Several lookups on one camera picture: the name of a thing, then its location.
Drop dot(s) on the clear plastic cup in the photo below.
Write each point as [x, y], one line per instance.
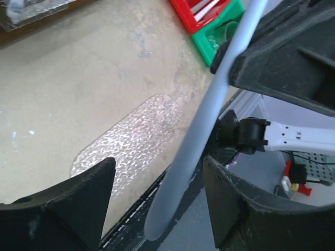
[222, 34]

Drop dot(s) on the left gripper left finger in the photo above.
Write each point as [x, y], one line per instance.
[66, 216]

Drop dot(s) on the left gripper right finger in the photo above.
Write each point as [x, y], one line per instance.
[245, 217]

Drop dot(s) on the green bin cups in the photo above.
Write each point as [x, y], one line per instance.
[233, 12]

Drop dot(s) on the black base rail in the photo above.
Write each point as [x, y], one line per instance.
[190, 228]

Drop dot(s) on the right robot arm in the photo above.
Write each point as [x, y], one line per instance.
[253, 134]

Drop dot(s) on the dark wooden oval tray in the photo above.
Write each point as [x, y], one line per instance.
[42, 21]

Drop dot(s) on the textured clear oval mat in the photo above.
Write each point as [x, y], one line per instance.
[135, 141]

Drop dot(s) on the white toothbrush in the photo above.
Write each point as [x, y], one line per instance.
[202, 8]

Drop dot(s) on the clear acrylic toothbrush holder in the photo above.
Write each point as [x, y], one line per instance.
[16, 13]

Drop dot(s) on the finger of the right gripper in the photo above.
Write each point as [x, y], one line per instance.
[291, 56]

